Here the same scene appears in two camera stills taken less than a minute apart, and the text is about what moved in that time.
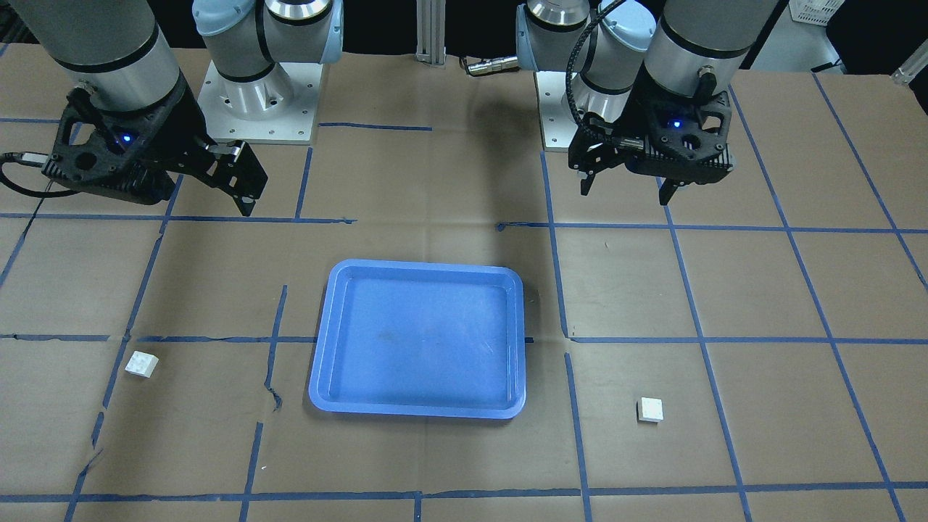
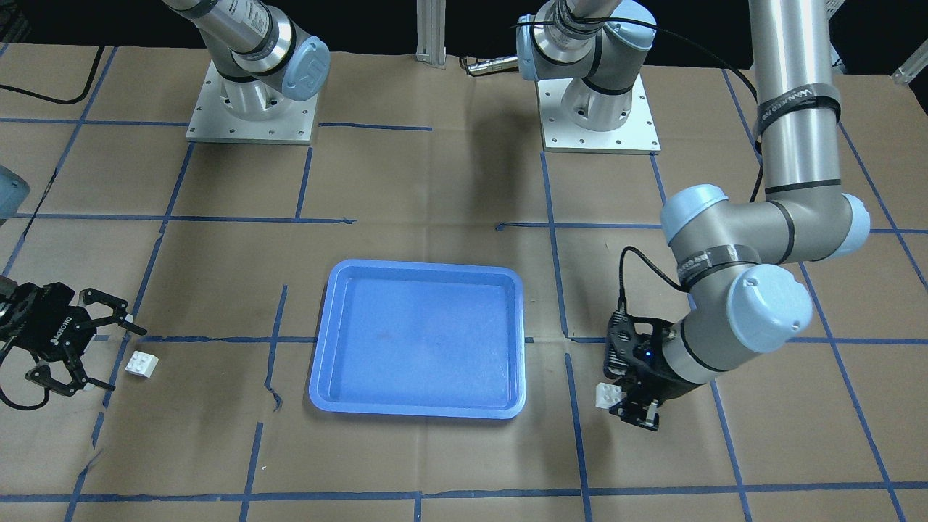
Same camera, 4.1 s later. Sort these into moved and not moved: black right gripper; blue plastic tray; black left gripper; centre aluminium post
Moved: black left gripper; black right gripper
Not moved: centre aluminium post; blue plastic tray
